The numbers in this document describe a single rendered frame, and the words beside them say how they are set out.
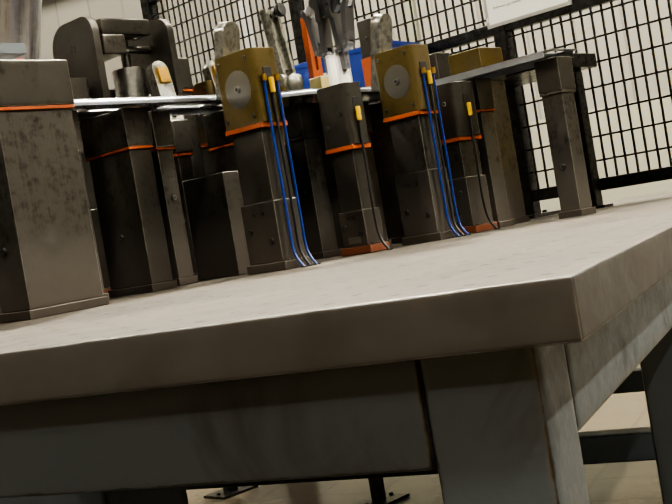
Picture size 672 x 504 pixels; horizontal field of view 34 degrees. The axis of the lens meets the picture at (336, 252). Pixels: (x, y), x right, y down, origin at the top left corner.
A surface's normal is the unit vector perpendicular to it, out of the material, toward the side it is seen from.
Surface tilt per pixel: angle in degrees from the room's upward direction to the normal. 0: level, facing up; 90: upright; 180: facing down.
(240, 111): 90
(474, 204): 90
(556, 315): 90
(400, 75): 90
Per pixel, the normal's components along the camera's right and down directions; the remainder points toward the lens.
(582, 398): 0.90, -0.14
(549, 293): -0.41, 0.09
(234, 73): -0.68, 0.13
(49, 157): 0.71, -0.11
